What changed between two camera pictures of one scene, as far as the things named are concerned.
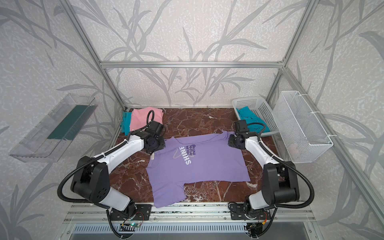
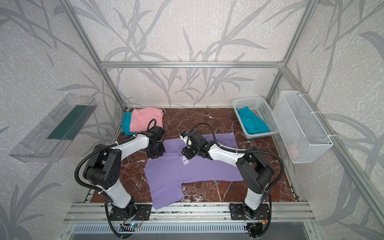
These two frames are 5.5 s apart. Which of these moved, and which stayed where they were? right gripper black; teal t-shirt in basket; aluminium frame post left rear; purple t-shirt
Moved: right gripper black
Stayed: aluminium frame post left rear; purple t-shirt; teal t-shirt in basket
